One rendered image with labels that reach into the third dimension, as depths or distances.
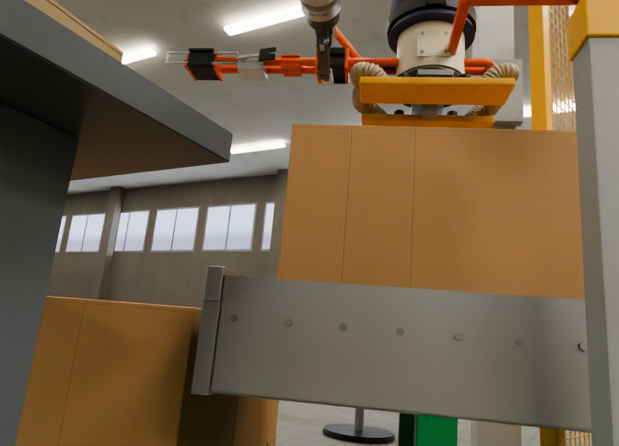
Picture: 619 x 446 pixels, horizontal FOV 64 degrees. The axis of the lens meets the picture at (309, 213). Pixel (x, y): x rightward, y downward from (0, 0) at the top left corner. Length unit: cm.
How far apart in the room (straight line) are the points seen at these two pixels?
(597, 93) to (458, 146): 37
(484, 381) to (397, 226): 34
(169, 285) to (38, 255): 1177
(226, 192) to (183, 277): 223
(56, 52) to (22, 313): 27
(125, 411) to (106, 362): 10
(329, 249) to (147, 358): 42
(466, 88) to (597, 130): 50
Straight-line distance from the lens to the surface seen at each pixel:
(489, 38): 257
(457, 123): 136
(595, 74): 78
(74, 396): 115
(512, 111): 235
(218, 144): 63
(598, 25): 82
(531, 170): 108
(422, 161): 105
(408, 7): 134
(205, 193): 1223
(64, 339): 116
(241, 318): 85
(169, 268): 1243
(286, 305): 84
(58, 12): 63
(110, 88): 52
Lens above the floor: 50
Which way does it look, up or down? 14 degrees up
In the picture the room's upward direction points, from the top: 5 degrees clockwise
